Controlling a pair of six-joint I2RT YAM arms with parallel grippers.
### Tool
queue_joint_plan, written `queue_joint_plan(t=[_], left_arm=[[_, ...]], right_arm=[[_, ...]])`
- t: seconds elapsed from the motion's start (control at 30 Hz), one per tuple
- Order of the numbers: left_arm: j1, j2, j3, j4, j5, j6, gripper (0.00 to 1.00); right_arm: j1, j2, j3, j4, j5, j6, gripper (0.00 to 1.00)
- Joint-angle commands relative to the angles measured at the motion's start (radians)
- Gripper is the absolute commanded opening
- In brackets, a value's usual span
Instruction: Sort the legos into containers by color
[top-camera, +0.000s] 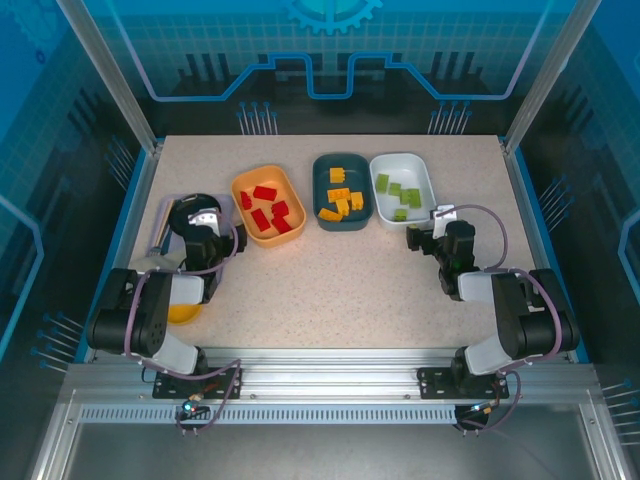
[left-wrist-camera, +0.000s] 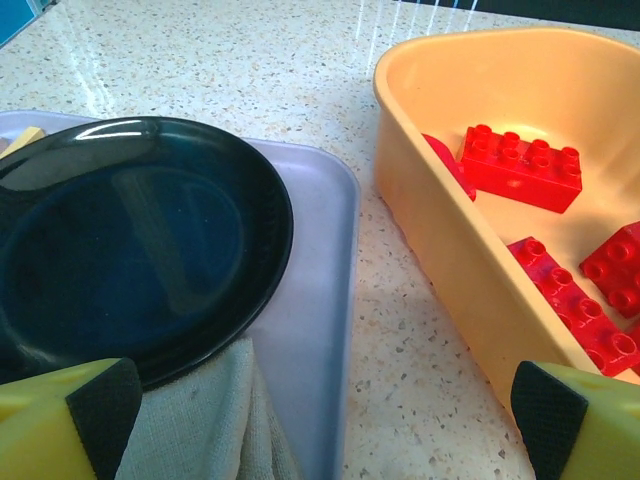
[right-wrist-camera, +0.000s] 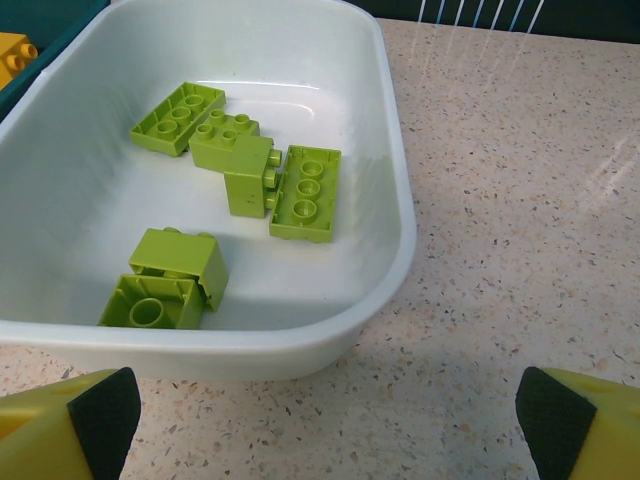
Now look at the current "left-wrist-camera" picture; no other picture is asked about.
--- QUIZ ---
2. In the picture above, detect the lavender plastic tray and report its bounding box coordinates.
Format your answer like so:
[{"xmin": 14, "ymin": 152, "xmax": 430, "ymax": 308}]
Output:
[{"xmin": 0, "ymin": 109, "xmax": 362, "ymax": 480}]

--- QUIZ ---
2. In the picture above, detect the black round plate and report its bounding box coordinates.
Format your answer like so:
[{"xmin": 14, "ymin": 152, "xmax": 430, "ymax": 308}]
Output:
[{"xmin": 0, "ymin": 115, "xmax": 295, "ymax": 392}]

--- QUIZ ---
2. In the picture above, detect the beige cloth napkin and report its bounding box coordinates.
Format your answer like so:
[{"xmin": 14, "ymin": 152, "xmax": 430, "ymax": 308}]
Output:
[{"xmin": 114, "ymin": 335, "xmax": 306, "ymax": 480}]

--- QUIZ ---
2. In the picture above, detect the pale wooden chopstick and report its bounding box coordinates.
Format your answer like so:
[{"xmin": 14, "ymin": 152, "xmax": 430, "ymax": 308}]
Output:
[{"xmin": 0, "ymin": 126, "xmax": 46, "ymax": 161}]

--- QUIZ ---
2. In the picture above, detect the orange plastic container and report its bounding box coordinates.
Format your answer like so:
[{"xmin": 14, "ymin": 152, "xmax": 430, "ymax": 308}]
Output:
[{"xmin": 372, "ymin": 27, "xmax": 640, "ymax": 416}]

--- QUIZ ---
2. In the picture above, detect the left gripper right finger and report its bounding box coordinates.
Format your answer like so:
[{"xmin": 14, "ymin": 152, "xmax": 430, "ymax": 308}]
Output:
[{"xmin": 509, "ymin": 359, "xmax": 640, "ymax": 480}]

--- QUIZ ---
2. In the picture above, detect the red curved lego brick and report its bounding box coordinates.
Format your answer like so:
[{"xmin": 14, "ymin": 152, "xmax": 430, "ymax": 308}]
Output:
[{"xmin": 421, "ymin": 132, "xmax": 478, "ymax": 203}]

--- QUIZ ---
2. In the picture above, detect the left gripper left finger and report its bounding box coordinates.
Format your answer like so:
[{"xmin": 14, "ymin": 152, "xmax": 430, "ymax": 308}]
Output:
[{"xmin": 0, "ymin": 357, "xmax": 144, "ymax": 480}]

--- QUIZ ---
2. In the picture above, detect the red square lego brick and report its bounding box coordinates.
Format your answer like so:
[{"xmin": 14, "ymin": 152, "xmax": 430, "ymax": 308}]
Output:
[{"xmin": 578, "ymin": 221, "xmax": 640, "ymax": 321}]

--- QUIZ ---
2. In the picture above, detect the red long lego brick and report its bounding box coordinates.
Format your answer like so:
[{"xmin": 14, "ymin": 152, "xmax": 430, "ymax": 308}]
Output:
[
  {"xmin": 506, "ymin": 236, "xmax": 640, "ymax": 379},
  {"xmin": 458, "ymin": 123, "xmax": 584, "ymax": 215}
]

